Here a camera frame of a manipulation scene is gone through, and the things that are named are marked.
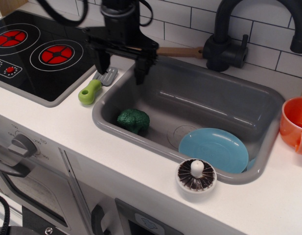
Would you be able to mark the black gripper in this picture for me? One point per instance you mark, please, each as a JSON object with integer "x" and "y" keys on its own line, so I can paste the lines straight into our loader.
{"x": 121, "y": 35}

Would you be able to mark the green handled grey spatula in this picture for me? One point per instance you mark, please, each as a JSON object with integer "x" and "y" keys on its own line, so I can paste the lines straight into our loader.
{"x": 87, "y": 95}

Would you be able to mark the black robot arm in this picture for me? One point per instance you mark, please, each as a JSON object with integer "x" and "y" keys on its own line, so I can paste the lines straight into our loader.
{"x": 119, "y": 3}

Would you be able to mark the grey plastic sink basin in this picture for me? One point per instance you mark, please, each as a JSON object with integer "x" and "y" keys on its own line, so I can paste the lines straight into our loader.
{"x": 180, "y": 97}

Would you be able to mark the blue plastic plate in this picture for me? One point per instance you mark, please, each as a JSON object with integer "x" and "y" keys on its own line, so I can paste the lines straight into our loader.
{"x": 220, "y": 148}

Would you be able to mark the green toy broccoli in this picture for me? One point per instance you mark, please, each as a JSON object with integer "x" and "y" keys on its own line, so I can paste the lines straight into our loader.
{"x": 134, "y": 120}

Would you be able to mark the black toy stove top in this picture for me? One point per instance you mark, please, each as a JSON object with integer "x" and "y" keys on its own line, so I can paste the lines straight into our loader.
{"x": 40, "y": 59}

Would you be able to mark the wooden spoon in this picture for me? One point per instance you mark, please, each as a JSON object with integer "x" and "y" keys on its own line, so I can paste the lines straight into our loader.
{"x": 181, "y": 52}

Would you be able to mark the black toy faucet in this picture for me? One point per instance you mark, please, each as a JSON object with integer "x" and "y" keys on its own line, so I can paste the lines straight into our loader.
{"x": 219, "y": 50}

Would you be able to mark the grey oven knob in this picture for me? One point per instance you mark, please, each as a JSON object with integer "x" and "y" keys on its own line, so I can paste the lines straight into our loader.
{"x": 22, "y": 146}

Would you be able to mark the white brown toy mushroom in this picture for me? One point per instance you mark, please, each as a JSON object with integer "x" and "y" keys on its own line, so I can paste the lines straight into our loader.
{"x": 195, "y": 177}

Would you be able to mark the orange plastic cup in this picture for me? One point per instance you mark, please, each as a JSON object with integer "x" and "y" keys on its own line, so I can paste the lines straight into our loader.
{"x": 291, "y": 123}

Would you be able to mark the grey oven door handle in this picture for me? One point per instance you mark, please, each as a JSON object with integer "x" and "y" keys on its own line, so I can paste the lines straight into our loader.
{"x": 14, "y": 166}

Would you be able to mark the black cabinet handle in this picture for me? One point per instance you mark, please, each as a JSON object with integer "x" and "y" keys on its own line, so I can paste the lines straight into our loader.
{"x": 97, "y": 215}

